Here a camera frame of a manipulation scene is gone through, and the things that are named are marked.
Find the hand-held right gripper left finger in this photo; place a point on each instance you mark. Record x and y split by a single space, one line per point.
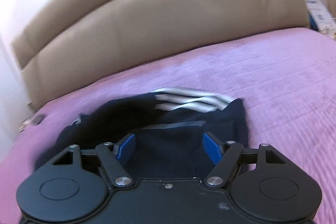
126 146

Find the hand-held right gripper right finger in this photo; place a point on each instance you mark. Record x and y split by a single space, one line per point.
212 146

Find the navy white-striped garment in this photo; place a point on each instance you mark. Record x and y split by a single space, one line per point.
168 150

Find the pink bed cover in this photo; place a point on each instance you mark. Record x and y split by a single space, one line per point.
275 98

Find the beige padded headboard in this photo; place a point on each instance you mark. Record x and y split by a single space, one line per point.
168 19

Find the blue and white box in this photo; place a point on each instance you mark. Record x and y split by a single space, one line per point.
319 12

